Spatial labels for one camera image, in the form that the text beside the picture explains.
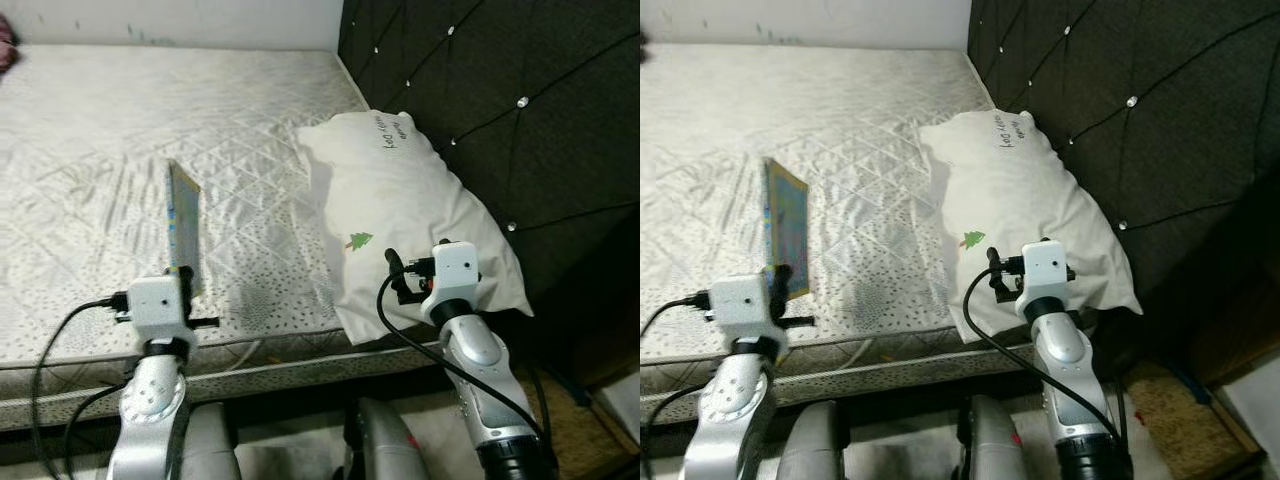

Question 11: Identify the white pillow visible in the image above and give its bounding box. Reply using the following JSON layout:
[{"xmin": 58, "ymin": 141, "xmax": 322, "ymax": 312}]
[
  {"xmin": 918, "ymin": 110, "xmax": 1143, "ymax": 344},
  {"xmin": 297, "ymin": 110, "xmax": 534, "ymax": 346}
]

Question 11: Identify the dark tufted fabric headboard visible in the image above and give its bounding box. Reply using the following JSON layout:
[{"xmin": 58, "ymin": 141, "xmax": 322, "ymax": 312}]
[
  {"xmin": 337, "ymin": 0, "xmax": 641, "ymax": 381},
  {"xmin": 967, "ymin": 0, "xmax": 1280, "ymax": 381}
]

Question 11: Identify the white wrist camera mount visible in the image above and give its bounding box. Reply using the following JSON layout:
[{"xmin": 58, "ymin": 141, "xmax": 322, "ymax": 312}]
[
  {"xmin": 715, "ymin": 275, "xmax": 781, "ymax": 346},
  {"xmin": 127, "ymin": 275, "xmax": 191, "ymax": 346},
  {"xmin": 1020, "ymin": 240, "xmax": 1069, "ymax": 301},
  {"xmin": 432, "ymin": 240, "xmax": 479, "ymax": 301}
]

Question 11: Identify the colourful children's picture book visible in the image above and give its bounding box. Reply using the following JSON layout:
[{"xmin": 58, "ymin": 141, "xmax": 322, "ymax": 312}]
[
  {"xmin": 763, "ymin": 158, "xmax": 811, "ymax": 301},
  {"xmin": 165, "ymin": 160, "xmax": 204, "ymax": 298}
]

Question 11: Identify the white quilted patterned mattress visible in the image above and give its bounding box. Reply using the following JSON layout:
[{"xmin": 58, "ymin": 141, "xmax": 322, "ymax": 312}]
[
  {"xmin": 640, "ymin": 43, "xmax": 1141, "ymax": 421},
  {"xmin": 0, "ymin": 43, "xmax": 521, "ymax": 431}
]

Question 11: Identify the grey robot right leg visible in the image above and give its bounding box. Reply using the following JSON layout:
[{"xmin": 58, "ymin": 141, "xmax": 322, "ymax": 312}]
[
  {"xmin": 960, "ymin": 395, "xmax": 1031, "ymax": 480},
  {"xmin": 345, "ymin": 398, "xmax": 431, "ymax": 480}
]

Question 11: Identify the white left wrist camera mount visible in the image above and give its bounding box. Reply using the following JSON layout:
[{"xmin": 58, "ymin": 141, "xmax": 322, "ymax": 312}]
[
  {"xmin": 127, "ymin": 275, "xmax": 191, "ymax": 346},
  {"xmin": 715, "ymin": 275, "xmax": 781, "ymax": 346}
]

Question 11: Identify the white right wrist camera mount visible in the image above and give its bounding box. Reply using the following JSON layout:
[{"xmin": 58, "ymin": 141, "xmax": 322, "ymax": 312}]
[
  {"xmin": 1020, "ymin": 240, "xmax": 1069, "ymax": 301},
  {"xmin": 432, "ymin": 240, "xmax": 479, "ymax": 301}
]

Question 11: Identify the brown woven wooden box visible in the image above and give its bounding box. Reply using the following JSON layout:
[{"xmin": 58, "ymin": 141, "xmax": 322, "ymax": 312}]
[
  {"xmin": 1125, "ymin": 360, "xmax": 1261, "ymax": 471},
  {"xmin": 515, "ymin": 370, "xmax": 621, "ymax": 471}
]

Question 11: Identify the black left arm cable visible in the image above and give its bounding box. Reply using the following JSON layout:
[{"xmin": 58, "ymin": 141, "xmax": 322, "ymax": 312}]
[
  {"xmin": 640, "ymin": 295, "xmax": 713, "ymax": 480},
  {"xmin": 30, "ymin": 298, "xmax": 126, "ymax": 480}
]

